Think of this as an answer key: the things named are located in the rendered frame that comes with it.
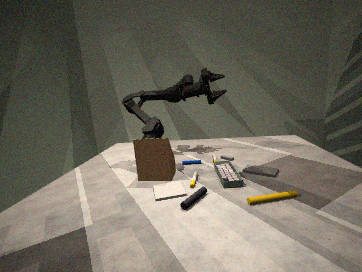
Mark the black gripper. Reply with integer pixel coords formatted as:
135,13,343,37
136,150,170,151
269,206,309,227
193,68,227,104

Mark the grey keyboard with white letter keys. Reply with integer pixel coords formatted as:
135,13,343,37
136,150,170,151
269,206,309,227
214,160,243,188

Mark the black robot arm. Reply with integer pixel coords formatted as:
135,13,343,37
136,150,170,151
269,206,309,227
122,75,195,139

